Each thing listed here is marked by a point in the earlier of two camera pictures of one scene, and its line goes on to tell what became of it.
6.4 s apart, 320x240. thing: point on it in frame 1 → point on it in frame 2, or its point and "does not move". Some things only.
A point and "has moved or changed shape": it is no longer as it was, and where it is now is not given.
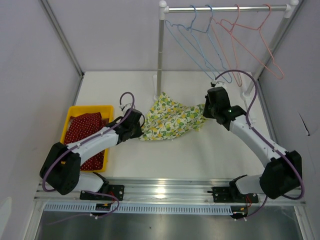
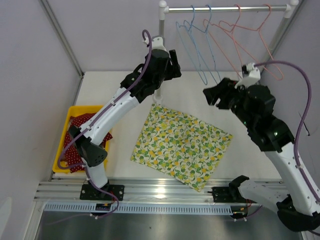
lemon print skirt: x=166 y=119 has moved or changed shape
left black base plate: x=116 y=191 does not move
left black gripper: x=138 y=133 → x=173 y=70
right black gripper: x=206 y=113 → x=212 y=94
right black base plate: x=227 y=194 does not move
